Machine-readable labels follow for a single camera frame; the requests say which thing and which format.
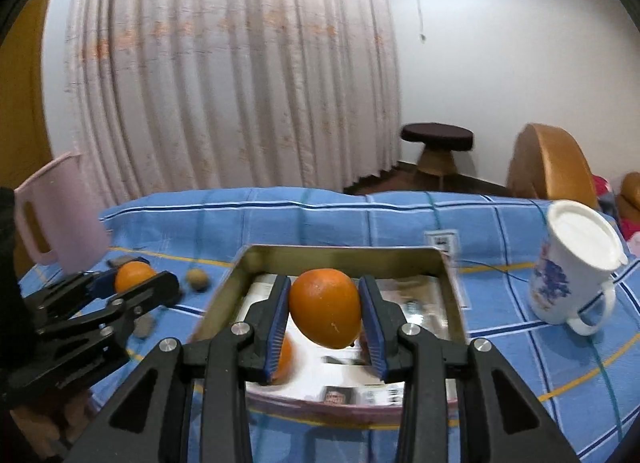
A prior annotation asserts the white floral lidded cup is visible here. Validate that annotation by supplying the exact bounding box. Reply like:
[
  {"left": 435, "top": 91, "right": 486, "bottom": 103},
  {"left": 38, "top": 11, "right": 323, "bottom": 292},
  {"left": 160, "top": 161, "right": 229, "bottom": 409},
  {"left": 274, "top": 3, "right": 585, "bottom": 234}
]
[{"left": 529, "top": 199, "right": 628, "bottom": 336}]

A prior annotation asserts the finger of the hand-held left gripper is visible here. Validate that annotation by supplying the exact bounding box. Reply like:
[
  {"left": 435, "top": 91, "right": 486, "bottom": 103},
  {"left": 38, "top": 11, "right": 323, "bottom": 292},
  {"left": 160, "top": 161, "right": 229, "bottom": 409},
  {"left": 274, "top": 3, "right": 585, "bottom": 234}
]
[
  {"left": 34, "top": 271, "right": 181, "bottom": 346},
  {"left": 22, "top": 270, "right": 121, "bottom": 316}
]

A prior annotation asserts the large oval orange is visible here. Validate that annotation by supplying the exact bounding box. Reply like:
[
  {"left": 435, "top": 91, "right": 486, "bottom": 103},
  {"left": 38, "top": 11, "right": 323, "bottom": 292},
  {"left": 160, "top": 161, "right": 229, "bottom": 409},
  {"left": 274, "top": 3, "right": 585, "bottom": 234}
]
[{"left": 289, "top": 268, "right": 363, "bottom": 350}]

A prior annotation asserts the small orange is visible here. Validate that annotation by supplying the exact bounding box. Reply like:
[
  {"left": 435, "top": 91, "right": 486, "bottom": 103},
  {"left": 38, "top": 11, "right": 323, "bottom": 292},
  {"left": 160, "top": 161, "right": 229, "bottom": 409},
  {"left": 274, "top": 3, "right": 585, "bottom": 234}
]
[{"left": 114, "top": 261, "right": 157, "bottom": 294}]

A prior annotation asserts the blue plaid bedsheet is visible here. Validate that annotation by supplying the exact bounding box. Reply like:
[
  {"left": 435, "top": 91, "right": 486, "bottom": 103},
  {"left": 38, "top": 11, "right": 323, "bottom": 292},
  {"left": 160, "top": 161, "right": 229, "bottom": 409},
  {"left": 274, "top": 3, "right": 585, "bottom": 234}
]
[{"left": 15, "top": 186, "right": 640, "bottom": 463}]

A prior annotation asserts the round orange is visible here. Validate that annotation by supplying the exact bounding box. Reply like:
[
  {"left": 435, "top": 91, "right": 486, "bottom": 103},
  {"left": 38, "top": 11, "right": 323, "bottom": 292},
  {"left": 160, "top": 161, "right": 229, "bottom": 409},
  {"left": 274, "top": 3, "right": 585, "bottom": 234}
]
[{"left": 272, "top": 333, "right": 295, "bottom": 384}]

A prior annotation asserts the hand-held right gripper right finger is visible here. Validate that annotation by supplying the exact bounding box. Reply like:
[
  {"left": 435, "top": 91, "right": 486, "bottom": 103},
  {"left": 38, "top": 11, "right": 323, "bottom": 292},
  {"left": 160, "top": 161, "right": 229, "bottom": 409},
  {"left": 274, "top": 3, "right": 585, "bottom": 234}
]
[{"left": 357, "top": 275, "right": 582, "bottom": 463}]

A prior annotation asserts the brown leather sofa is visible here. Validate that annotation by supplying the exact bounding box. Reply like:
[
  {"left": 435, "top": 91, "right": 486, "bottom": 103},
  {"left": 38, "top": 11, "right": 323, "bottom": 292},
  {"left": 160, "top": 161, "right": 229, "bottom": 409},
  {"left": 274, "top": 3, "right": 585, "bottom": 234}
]
[{"left": 615, "top": 173, "right": 640, "bottom": 244}]

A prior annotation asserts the dark round stool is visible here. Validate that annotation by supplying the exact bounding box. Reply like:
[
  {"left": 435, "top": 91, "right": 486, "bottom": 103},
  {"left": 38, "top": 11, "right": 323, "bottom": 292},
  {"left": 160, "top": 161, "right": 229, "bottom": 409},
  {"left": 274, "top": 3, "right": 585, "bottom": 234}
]
[{"left": 400, "top": 123, "right": 474, "bottom": 178}]

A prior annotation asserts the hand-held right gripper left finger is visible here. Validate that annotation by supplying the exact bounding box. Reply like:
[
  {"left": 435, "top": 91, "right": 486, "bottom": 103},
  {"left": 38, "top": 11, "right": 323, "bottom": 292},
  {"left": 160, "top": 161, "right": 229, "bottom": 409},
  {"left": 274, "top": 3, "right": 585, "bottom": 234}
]
[{"left": 62, "top": 274, "right": 293, "bottom": 463}]

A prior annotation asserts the pink patterned cloth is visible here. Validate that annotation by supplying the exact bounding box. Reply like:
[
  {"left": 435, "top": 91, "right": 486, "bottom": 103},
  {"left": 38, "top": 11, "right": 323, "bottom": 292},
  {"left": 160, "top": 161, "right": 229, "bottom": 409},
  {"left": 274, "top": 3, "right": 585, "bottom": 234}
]
[{"left": 592, "top": 175, "right": 640, "bottom": 244}]

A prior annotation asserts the pink plastic pitcher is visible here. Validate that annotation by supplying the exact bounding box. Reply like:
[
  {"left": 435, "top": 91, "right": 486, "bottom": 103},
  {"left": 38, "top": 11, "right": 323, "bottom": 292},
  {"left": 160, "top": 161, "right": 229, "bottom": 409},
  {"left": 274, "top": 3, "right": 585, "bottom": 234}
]
[{"left": 14, "top": 152, "right": 112, "bottom": 274}]

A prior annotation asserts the pale pink pleated curtain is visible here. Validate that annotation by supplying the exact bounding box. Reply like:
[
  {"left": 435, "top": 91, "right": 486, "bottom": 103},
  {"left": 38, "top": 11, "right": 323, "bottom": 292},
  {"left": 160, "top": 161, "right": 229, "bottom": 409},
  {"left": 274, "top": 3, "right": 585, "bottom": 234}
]
[{"left": 62, "top": 0, "right": 403, "bottom": 204}]

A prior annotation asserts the gold metal tin box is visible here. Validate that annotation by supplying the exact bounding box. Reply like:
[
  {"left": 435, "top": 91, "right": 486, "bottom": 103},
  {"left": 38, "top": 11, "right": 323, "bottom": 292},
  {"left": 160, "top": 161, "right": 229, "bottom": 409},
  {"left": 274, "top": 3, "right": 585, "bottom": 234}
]
[{"left": 187, "top": 244, "right": 471, "bottom": 414}]

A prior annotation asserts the wooden door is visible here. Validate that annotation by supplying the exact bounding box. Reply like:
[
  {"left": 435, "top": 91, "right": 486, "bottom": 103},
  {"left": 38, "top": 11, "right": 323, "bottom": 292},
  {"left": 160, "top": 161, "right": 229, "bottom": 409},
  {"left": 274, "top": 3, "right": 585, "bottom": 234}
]
[{"left": 0, "top": 0, "right": 53, "bottom": 194}]

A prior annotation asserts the brown leather armchair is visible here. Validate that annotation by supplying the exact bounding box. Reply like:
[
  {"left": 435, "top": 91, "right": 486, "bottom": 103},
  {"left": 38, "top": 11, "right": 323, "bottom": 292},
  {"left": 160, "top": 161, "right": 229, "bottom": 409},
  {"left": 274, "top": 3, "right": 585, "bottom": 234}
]
[{"left": 506, "top": 123, "right": 601, "bottom": 211}]

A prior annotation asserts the white power socket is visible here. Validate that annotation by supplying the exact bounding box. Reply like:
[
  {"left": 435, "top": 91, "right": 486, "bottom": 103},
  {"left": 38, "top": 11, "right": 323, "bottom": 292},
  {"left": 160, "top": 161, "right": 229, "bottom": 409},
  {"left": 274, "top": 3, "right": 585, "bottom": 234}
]
[{"left": 425, "top": 230, "right": 458, "bottom": 256}]

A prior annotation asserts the dark brown round fruit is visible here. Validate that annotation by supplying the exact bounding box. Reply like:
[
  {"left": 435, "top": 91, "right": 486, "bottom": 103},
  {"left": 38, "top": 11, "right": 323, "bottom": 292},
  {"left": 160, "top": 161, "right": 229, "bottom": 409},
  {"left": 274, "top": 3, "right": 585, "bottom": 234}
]
[{"left": 131, "top": 313, "right": 156, "bottom": 340}]

